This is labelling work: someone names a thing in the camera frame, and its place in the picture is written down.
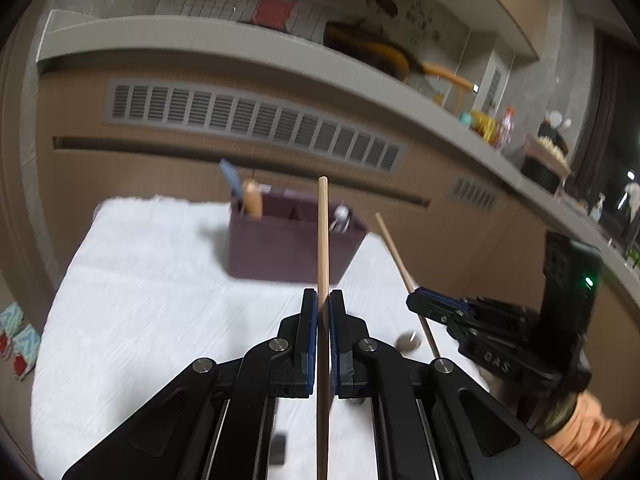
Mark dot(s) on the metal spoons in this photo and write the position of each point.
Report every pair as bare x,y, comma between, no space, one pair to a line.
340,217

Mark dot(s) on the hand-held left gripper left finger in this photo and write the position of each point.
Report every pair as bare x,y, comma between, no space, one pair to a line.
309,340

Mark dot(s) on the black pot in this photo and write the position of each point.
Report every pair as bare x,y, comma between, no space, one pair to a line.
540,172

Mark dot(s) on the wooden spoon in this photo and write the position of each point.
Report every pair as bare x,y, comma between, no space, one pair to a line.
252,197

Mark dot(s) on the plastic bottle orange cap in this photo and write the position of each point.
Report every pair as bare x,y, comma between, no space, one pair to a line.
506,130

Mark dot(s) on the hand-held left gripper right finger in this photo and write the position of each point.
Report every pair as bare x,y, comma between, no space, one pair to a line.
337,340

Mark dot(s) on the black holder white spoons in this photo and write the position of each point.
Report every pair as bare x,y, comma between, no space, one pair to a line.
555,125

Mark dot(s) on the small teal cup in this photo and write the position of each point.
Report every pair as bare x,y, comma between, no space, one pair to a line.
465,119

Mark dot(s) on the upper wall cabinet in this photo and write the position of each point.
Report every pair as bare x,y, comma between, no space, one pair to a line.
510,0

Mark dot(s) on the person's orange clothing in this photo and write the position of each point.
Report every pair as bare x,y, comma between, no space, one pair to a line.
600,440

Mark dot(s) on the wooden chopstick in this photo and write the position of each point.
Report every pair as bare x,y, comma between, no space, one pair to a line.
395,250
323,235

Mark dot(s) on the soap dispenser bottle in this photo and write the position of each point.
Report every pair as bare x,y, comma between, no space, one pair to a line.
596,209

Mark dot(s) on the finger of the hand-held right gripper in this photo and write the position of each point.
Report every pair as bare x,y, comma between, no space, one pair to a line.
440,301
452,327

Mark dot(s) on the blue plastic spoon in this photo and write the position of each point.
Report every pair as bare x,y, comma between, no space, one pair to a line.
230,175

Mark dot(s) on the yellow lid jar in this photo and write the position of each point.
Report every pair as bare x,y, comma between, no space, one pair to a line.
482,122

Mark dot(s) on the purple utensil holder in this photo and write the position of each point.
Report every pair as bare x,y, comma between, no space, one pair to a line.
280,250

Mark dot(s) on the long grey vent grille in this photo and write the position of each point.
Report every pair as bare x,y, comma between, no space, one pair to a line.
250,120

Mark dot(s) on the short grey vent grille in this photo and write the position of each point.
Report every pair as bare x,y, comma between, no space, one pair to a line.
475,193

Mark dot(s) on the white louvered wall panel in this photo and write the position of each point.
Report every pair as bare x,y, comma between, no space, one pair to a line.
492,90

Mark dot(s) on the white textured towel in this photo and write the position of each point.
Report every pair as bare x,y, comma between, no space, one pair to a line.
150,285

